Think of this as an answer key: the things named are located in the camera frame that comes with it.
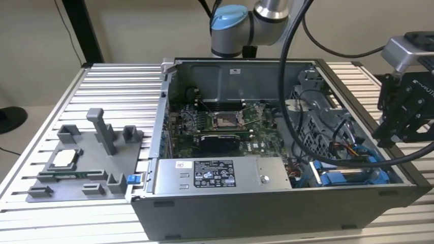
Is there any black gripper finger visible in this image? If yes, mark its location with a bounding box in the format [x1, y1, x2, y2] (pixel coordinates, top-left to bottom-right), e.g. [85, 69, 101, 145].
[373, 73, 408, 148]
[398, 117, 434, 143]

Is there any hard disk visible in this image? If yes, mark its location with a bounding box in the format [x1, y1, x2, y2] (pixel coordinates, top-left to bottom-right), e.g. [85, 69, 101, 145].
[310, 159, 392, 188]

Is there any grey metal disk bay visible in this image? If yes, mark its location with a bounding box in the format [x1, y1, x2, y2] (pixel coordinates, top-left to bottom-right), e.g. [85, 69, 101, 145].
[290, 85, 361, 163]

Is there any green motherboard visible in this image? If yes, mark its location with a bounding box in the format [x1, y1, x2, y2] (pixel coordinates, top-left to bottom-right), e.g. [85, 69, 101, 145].
[167, 100, 289, 160]

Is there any CPU socket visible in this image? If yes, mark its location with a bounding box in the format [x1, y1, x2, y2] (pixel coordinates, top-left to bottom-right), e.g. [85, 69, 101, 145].
[210, 110, 248, 129]

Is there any dark grey PC case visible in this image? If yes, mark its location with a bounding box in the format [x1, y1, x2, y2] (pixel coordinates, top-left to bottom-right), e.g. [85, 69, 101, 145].
[125, 57, 429, 241]

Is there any black graphics card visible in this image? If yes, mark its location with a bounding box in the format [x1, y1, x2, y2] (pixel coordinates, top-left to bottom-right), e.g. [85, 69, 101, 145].
[193, 134, 242, 157]

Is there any silver power supply unit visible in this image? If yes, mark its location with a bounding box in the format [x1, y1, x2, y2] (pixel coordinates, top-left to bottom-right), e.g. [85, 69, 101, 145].
[151, 156, 293, 194]

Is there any grey parts rack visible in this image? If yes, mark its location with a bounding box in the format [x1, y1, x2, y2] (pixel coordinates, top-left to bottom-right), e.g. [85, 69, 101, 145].
[26, 108, 146, 204]

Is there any silver CPU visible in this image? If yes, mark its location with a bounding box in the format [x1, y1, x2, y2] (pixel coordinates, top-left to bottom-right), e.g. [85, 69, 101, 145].
[53, 149, 81, 168]

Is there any black round stand base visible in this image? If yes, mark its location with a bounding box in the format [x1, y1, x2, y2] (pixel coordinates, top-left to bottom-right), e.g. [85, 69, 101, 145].
[0, 106, 29, 135]

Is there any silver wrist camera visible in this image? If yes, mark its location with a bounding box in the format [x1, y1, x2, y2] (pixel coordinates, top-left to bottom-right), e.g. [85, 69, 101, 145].
[380, 32, 434, 74]

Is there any thin black camera cable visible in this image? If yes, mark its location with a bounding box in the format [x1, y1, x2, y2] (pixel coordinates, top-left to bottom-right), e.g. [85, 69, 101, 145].
[301, 0, 389, 58]

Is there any thick black hose cable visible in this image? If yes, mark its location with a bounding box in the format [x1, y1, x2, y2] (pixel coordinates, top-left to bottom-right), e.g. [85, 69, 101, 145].
[278, 0, 434, 169]

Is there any locking lever wire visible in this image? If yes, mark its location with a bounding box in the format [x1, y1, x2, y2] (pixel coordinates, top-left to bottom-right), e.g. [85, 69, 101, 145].
[199, 100, 218, 115]

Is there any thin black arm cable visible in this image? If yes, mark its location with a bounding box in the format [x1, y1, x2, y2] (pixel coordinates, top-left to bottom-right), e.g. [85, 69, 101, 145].
[198, 0, 222, 20]

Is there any black upright post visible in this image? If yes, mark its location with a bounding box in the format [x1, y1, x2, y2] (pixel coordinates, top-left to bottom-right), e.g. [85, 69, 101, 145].
[61, 0, 106, 68]

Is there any thin black desk cable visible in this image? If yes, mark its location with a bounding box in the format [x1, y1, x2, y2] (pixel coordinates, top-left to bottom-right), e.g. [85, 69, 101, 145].
[0, 146, 22, 156]

